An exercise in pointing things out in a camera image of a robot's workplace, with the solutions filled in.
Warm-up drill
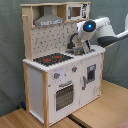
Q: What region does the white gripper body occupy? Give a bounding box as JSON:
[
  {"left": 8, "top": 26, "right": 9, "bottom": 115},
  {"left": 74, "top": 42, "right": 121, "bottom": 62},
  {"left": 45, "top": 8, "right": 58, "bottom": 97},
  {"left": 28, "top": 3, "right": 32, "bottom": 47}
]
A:
[{"left": 81, "top": 40, "right": 91, "bottom": 54}]

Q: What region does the white toy oven door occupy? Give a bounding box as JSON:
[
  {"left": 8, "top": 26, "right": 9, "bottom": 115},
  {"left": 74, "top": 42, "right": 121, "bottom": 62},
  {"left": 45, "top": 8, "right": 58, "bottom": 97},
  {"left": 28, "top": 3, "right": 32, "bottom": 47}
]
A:
[{"left": 55, "top": 80, "right": 74, "bottom": 112}]

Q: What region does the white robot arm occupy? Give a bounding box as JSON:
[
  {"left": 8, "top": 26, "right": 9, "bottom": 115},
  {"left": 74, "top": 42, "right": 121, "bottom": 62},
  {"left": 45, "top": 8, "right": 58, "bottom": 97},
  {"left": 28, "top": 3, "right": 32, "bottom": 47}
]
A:
[{"left": 77, "top": 17, "right": 128, "bottom": 53}]

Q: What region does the wooden toy kitchen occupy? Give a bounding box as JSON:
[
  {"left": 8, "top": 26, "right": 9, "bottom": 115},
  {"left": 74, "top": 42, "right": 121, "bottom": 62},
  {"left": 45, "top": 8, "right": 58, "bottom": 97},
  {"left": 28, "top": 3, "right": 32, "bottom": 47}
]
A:
[{"left": 22, "top": 2, "right": 105, "bottom": 127}]

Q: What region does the grey toy sink basin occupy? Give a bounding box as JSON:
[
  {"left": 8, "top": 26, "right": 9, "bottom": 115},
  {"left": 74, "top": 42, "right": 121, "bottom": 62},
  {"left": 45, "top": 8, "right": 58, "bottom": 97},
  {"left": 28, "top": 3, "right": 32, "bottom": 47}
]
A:
[{"left": 65, "top": 47, "right": 95, "bottom": 55}]

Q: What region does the black toy faucet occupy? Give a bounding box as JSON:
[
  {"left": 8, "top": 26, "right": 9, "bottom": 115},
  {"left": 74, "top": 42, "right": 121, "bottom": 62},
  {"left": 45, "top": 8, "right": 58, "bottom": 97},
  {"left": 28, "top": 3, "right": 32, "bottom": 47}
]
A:
[{"left": 67, "top": 33, "right": 78, "bottom": 49}]

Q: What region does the toy dishwasher door panel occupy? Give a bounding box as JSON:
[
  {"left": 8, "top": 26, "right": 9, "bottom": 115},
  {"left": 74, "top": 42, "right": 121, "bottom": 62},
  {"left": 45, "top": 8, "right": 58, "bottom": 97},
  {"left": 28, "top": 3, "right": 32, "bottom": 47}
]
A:
[{"left": 82, "top": 65, "right": 96, "bottom": 89}]

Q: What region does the right oven knob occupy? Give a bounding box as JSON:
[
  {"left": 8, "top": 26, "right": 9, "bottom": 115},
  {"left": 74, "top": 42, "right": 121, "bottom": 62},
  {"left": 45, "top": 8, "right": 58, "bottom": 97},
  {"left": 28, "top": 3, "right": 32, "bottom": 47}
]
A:
[{"left": 71, "top": 66, "right": 78, "bottom": 73}]

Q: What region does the oven knob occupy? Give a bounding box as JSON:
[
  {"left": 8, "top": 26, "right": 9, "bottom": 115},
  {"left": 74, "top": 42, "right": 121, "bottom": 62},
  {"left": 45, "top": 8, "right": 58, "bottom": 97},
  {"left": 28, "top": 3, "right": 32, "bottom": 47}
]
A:
[
  {"left": 54, "top": 73, "right": 60, "bottom": 79},
  {"left": 71, "top": 66, "right": 78, "bottom": 73}
]

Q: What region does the toy microwave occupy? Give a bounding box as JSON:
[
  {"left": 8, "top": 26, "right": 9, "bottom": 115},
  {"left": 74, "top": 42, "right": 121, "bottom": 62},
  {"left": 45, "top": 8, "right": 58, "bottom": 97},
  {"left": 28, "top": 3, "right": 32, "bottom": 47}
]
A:
[{"left": 67, "top": 4, "right": 89, "bottom": 20}]

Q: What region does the black toy stovetop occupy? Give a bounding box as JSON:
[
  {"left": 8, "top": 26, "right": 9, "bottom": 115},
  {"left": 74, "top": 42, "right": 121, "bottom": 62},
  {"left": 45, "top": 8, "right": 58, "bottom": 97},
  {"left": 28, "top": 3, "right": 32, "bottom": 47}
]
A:
[{"left": 34, "top": 53, "right": 71, "bottom": 66}]

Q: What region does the left oven knob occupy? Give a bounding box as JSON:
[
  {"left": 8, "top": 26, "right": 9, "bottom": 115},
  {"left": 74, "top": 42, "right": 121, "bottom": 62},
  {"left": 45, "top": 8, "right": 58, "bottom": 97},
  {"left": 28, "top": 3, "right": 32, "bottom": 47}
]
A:
[{"left": 54, "top": 73, "right": 60, "bottom": 79}]

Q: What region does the grey toy range hood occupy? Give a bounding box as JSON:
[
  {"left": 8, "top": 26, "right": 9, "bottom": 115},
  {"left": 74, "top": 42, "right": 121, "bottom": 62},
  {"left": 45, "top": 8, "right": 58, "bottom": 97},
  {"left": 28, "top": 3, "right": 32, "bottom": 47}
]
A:
[{"left": 35, "top": 5, "right": 64, "bottom": 27}]

